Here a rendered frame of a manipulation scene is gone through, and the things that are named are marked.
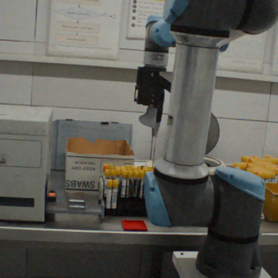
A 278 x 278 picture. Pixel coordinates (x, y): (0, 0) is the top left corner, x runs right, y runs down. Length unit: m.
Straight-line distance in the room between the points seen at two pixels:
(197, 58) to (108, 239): 0.63
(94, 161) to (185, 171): 0.69
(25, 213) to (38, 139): 0.22
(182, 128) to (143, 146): 1.04
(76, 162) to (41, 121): 0.36
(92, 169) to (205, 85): 0.77
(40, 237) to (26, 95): 0.76
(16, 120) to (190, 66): 0.56
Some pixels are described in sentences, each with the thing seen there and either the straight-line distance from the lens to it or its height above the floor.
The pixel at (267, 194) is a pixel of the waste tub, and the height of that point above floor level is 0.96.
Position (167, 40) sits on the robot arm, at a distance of 1.18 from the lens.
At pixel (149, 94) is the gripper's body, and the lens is 1.30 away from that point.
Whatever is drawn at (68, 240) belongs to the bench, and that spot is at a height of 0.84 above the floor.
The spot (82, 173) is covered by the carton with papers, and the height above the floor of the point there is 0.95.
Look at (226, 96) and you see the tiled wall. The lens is 1.94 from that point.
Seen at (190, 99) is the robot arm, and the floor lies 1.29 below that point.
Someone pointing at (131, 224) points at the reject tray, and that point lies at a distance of 1.30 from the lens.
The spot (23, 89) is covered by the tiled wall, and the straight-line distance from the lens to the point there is 1.84.
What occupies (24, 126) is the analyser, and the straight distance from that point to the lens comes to 1.20.
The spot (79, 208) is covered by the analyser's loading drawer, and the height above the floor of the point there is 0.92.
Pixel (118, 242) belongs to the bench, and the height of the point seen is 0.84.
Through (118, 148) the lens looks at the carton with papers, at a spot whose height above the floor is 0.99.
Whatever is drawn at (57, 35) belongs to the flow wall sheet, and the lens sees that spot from 1.81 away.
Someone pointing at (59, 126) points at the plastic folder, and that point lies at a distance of 1.84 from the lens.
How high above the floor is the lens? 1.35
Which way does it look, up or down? 10 degrees down
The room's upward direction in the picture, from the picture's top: 5 degrees clockwise
